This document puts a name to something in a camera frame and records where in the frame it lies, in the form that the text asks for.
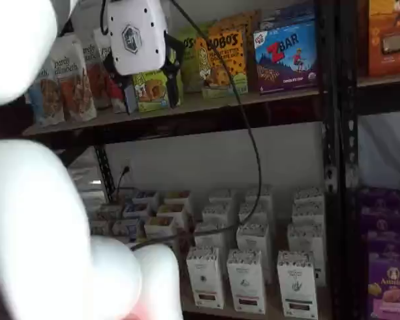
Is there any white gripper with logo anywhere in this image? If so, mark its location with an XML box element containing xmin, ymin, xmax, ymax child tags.
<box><xmin>103</xmin><ymin>0</ymin><xmax>185</xmax><ymax>115</ymax></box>

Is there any white box green strip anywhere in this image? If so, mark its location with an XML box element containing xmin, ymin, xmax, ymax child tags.
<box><xmin>276</xmin><ymin>249</ymin><xmax>319</xmax><ymax>320</ymax></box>

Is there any small green snack bar box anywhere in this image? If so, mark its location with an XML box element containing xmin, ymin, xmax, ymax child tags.
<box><xmin>131</xmin><ymin>69</ymin><xmax>178</xmax><ymax>113</ymax></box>

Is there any tall green Bobo's box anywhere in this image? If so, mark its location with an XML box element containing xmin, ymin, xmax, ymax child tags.
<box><xmin>178</xmin><ymin>21</ymin><xmax>217</xmax><ymax>94</ymax></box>

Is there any yellow Bobo's chocolate chip box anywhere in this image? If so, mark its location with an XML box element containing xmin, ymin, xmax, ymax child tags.
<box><xmin>196</xmin><ymin>28</ymin><xmax>249</xmax><ymax>99</ymax></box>

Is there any small white blue-print box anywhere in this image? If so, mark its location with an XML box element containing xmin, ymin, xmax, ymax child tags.
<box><xmin>122</xmin><ymin>201</ymin><xmax>151</xmax><ymax>219</ymax></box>
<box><xmin>132</xmin><ymin>189</ymin><xmax>160</xmax><ymax>205</ymax></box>
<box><xmin>112</xmin><ymin>217</ymin><xmax>139</xmax><ymax>239</ymax></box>

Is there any small white orange-print box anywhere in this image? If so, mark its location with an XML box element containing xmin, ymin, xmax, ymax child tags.
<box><xmin>142</xmin><ymin>215</ymin><xmax>176</xmax><ymax>239</ymax></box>
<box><xmin>155</xmin><ymin>202</ymin><xmax>188</xmax><ymax>221</ymax></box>
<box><xmin>162</xmin><ymin>189</ymin><xmax>193</xmax><ymax>206</ymax></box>

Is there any orange Bobo's box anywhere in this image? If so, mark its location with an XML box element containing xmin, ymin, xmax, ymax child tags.
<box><xmin>216</xmin><ymin>9</ymin><xmax>263</xmax><ymax>93</ymax></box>

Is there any small white grey-print box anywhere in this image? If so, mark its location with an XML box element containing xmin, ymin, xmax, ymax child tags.
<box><xmin>99</xmin><ymin>202</ymin><xmax>125</xmax><ymax>221</ymax></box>
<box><xmin>89</xmin><ymin>219</ymin><xmax>113</xmax><ymax>236</ymax></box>

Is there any white floral-top pantry box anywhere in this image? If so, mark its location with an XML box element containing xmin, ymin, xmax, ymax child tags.
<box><xmin>287</xmin><ymin>222</ymin><xmax>326</xmax><ymax>288</ymax></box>
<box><xmin>201</xmin><ymin>203</ymin><xmax>235</xmax><ymax>227</ymax></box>
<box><xmin>237</xmin><ymin>203</ymin><xmax>273</xmax><ymax>227</ymax></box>
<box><xmin>235</xmin><ymin>222</ymin><xmax>271</xmax><ymax>285</ymax></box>
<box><xmin>244</xmin><ymin>185</ymin><xmax>275</xmax><ymax>208</ymax></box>
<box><xmin>293</xmin><ymin>185</ymin><xmax>325</xmax><ymax>208</ymax></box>
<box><xmin>291</xmin><ymin>203</ymin><xmax>325</xmax><ymax>227</ymax></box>
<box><xmin>193</xmin><ymin>221</ymin><xmax>228</xmax><ymax>254</ymax></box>
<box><xmin>207</xmin><ymin>188</ymin><xmax>238</xmax><ymax>208</ymax></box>

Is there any blue Zbar box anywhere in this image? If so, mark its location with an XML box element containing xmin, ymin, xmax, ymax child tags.
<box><xmin>252</xmin><ymin>19</ymin><xmax>319</xmax><ymax>96</ymax></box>

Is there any dark blue snack box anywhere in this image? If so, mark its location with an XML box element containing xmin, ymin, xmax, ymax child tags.
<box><xmin>259</xmin><ymin>2</ymin><xmax>317</xmax><ymax>31</ymax></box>

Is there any black metal shelf unit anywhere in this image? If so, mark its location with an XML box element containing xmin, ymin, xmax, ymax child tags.
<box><xmin>21</xmin><ymin>0</ymin><xmax>341</xmax><ymax>320</ymax></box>
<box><xmin>339</xmin><ymin>0</ymin><xmax>400</xmax><ymax>320</ymax></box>

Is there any white box orange strip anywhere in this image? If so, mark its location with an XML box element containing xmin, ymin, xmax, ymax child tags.
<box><xmin>185</xmin><ymin>245</ymin><xmax>225</xmax><ymax>310</ymax></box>

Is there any white box pink strip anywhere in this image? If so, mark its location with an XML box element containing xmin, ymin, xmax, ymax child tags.
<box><xmin>226</xmin><ymin>248</ymin><xmax>267</xmax><ymax>315</ymax></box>

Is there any orange snack box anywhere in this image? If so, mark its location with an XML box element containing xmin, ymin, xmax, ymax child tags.
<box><xmin>365</xmin><ymin>0</ymin><xmax>400</xmax><ymax>78</ymax></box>

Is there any purple Annie's snack box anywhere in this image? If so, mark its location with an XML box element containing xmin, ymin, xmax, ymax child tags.
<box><xmin>367</xmin><ymin>249</ymin><xmax>400</xmax><ymax>320</ymax></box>
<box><xmin>362</xmin><ymin>228</ymin><xmax>400</xmax><ymax>256</ymax></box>
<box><xmin>357</xmin><ymin>187</ymin><xmax>400</xmax><ymax>234</ymax></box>

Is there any red purely elizabeth granola bag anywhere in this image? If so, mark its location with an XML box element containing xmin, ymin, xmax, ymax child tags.
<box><xmin>93</xmin><ymin>28</ymin><xmax>126</xmax><ymax>113</ymax></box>

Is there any white purely elizabeth granola bag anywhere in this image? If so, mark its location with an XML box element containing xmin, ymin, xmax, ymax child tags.
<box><xmin>81</xmin><ymin>33</ymin><xmax>104</xmax><ymax>110</ymax></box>

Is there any brown purely elizabeth granola bag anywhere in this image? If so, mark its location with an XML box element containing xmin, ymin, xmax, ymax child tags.
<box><xmin>51</xmin><ymin>35</ymin><xmax>98</xmax><ymax>123</ymax></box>

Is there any blue purely elizabeth granola bag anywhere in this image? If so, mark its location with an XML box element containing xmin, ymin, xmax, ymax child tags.
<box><xmin>25</xmin><ymin>65</ymin><xmax>66</xmax><ymax>127</ymax></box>

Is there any white wall power outlet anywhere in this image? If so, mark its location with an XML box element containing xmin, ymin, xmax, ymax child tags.
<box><xmin>119</xmin><ymin>159</ymin><xmax>135</xmax><ymax>178</ymax></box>

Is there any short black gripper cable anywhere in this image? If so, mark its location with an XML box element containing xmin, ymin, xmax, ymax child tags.
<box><xmin>99</xmin><ymin>0</ymin><xmax>109</xmax><ymax>35</ymax></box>

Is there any black power plug cord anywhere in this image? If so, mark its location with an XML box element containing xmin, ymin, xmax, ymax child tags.
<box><xmin>114</xmin><ymin>165</ymin><xmax>131</xmax><ymax>202</ymax></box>

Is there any long black cable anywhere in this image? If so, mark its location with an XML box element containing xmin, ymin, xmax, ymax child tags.
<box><xmin>129</xmin><ymin>0</ymin><xmax>264</xmax><ymax>251</ymax></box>

